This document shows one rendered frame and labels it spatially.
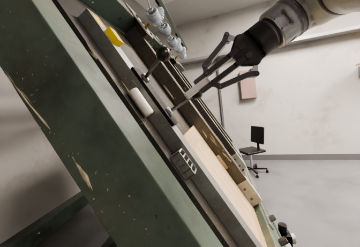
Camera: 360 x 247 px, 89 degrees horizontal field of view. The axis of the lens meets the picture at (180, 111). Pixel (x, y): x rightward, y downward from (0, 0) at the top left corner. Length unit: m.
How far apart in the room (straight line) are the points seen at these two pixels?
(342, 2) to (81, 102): 0.43
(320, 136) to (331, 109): 0.58
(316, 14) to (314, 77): 4.17
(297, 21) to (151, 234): 0.46
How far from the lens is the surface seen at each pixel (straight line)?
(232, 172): 0.97
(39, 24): 0.36
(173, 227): 0.29
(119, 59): 0.56
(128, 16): 1.03
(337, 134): 4.81
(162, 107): 0.50
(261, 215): 0.98
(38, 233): 1.55
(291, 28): 0.47
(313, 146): 4.73
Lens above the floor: 1.41
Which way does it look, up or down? 2 degrees down
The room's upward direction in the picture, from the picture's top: 6 degrees counter-clockwise
